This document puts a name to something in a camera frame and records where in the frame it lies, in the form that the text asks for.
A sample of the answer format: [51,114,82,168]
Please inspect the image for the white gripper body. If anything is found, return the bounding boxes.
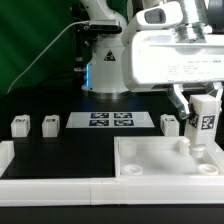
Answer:
[122,30,224,92]

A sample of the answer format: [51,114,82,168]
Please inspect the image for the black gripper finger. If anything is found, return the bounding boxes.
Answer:
[207,82,223,100]
[167,84,190,120]

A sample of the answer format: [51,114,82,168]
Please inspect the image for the white square tabletop part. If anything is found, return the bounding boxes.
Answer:
[114,136,224,177]

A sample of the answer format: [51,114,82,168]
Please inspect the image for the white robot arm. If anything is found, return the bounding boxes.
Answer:
[80,0,224,119]

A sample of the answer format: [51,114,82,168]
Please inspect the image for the white sheet with AprilTags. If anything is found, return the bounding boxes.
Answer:
[66,112,154,128]

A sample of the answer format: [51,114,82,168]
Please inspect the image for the white U-shaped obstacle fence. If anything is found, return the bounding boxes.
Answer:
[0,141,224,207]

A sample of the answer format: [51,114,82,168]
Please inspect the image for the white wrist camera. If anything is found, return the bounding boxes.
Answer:
[121,1,183,46]

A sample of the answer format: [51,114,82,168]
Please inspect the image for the black camera stand pole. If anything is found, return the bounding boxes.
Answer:
[70,3,89,75]

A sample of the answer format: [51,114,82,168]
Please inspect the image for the white cable left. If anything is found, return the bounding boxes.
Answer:
[6,20,90,95]

